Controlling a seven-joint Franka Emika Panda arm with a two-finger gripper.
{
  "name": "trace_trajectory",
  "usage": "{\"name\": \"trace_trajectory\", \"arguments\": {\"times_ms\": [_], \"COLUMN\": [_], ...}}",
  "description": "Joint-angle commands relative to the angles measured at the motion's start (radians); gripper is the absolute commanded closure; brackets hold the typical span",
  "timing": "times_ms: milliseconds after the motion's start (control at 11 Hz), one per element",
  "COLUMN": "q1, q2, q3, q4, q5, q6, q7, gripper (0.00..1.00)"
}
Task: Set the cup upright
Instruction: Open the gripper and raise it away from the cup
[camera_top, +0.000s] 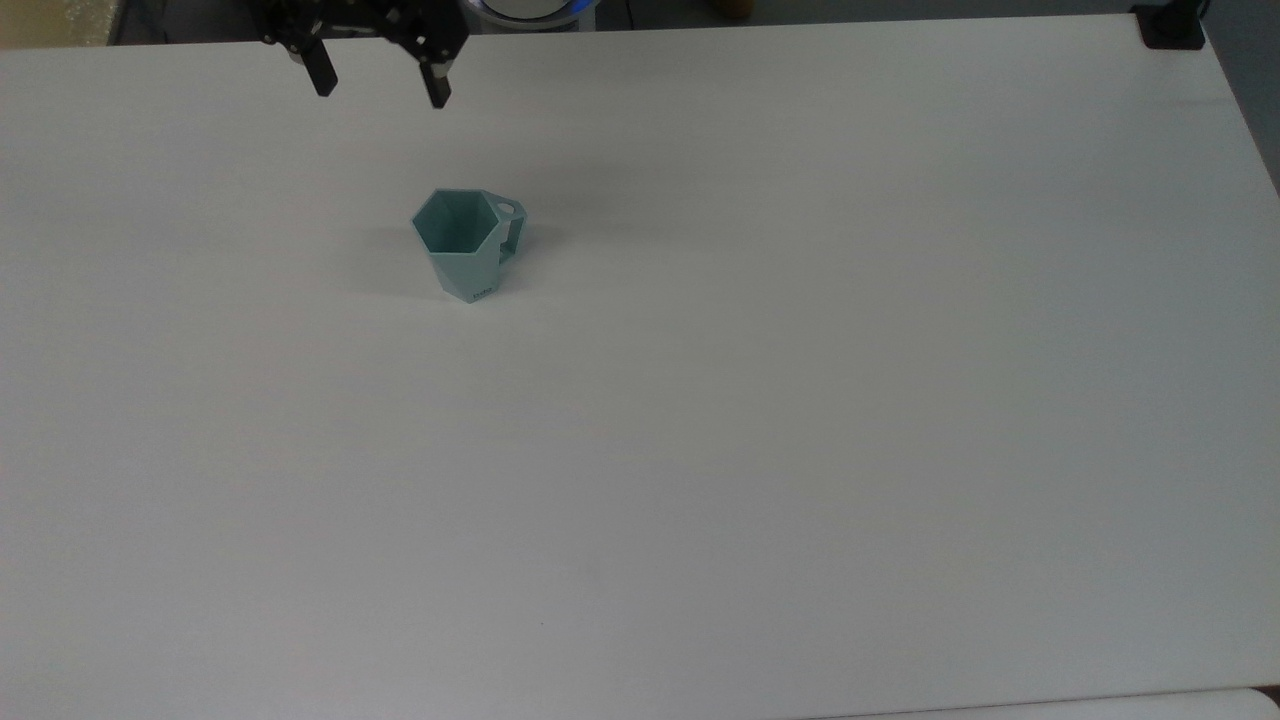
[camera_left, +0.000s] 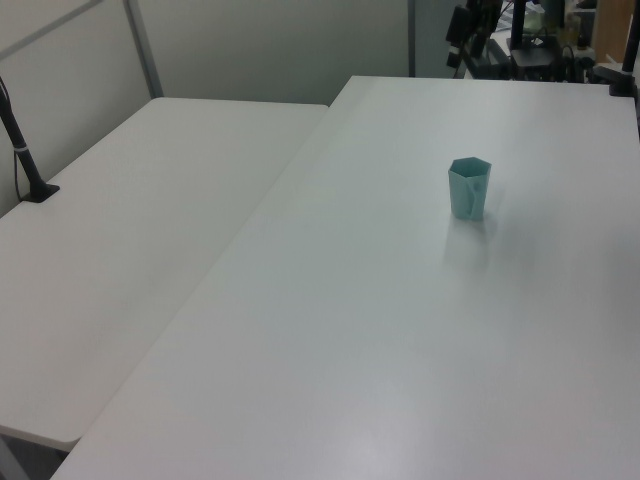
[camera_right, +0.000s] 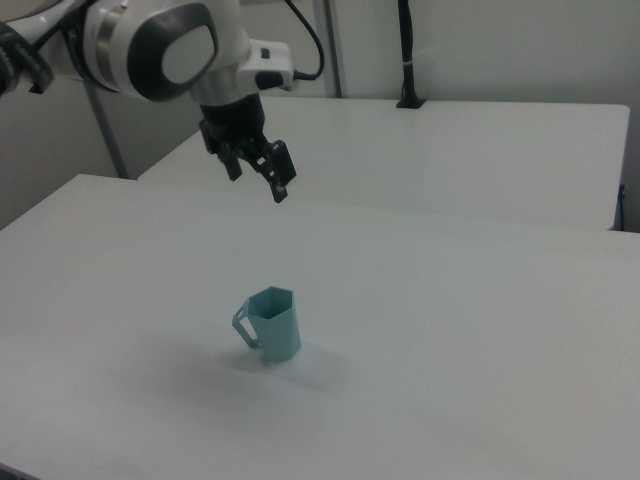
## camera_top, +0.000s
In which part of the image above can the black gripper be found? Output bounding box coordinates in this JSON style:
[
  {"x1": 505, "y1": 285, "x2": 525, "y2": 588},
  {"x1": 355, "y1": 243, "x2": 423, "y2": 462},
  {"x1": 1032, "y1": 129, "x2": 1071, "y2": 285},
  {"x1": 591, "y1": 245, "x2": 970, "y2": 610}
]
[{"x1": 250, "y1": 0, "x2": 471, "y2": 110}]

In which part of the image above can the teal hexagonal plastic cup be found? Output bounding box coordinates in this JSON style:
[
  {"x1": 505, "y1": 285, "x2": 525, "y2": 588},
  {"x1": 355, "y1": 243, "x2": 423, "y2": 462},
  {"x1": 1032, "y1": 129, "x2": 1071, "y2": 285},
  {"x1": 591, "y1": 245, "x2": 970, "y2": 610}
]
[{"x1": 411, "y1": 188, "x2": 528, "y2": 304}]

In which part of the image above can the beige board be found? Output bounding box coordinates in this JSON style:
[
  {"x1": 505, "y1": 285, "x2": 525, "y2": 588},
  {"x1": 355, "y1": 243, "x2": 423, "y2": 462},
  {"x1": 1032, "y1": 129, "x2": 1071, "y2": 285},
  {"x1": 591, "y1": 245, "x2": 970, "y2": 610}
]
[{"x1": 0, "y1": 0, "x2": 121, "y2": 50}]

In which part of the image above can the white robot base, blue ring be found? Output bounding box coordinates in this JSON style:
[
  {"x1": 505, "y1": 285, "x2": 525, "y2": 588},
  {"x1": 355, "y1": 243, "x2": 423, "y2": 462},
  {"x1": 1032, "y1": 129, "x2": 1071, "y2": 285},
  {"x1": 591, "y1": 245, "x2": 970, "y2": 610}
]
[{"x1": 470, "y1": 0, "x2": 601, "y2": 28}]

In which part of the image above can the black table clamp mount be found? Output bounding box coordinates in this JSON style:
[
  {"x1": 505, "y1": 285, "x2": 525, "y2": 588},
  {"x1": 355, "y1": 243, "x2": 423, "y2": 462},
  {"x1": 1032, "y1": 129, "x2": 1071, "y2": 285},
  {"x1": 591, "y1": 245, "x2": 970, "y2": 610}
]
[{"x1": 1132, "y1": 0, "x2": 1208, "y2": 51}]

